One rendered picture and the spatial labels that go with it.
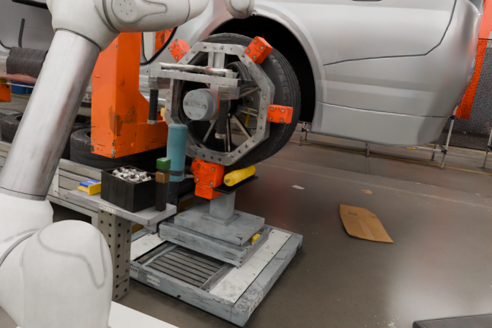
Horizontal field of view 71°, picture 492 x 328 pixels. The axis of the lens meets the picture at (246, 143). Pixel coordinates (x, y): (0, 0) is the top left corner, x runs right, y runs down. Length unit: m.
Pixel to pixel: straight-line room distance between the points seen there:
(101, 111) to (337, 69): 1.18
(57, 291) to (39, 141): 0.32
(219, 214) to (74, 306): 1.23
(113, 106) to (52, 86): 0.93
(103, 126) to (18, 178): 1.02
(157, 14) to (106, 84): 1.03
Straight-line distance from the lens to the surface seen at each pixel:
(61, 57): 0.89
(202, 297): 1.61
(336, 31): 1.81
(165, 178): 1.33
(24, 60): 3.26
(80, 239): 0.73
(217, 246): 1.79
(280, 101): 1.55
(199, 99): 1.47
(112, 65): 1.79
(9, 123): 2.84
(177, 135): 1.58
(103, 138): 1.86
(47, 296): 0.74
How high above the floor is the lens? 1.01
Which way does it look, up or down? 11 degrees down
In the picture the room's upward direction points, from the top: 7 degrees clockwise
